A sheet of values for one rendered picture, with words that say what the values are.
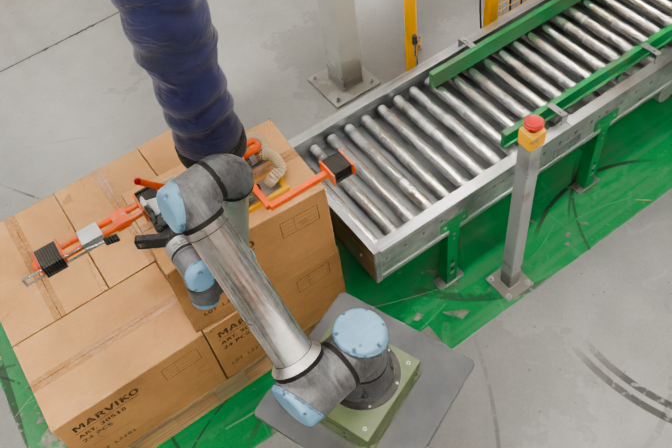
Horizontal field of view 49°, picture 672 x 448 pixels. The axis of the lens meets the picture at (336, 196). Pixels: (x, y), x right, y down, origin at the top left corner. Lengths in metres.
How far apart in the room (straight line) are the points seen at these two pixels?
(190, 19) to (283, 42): 2.59
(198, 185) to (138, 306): 1.17
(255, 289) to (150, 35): 0.69
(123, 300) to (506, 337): 1.57
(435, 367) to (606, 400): 1.03
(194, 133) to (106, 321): 0.97
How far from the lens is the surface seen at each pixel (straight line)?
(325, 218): 2.64
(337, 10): 3.79
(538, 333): 3.30
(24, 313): 3.09
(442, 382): 2.36
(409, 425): 2.31
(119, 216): 2.45
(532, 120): 2.58
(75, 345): 2.92
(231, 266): 1.84
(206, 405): 3.24
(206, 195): 1.81
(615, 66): 3.42
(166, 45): 2.00
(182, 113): 2.17
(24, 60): 5.05
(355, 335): 2.01
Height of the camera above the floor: 2.91
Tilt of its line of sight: 52 degrees down
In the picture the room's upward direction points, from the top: 10 degrees counter-clockwise
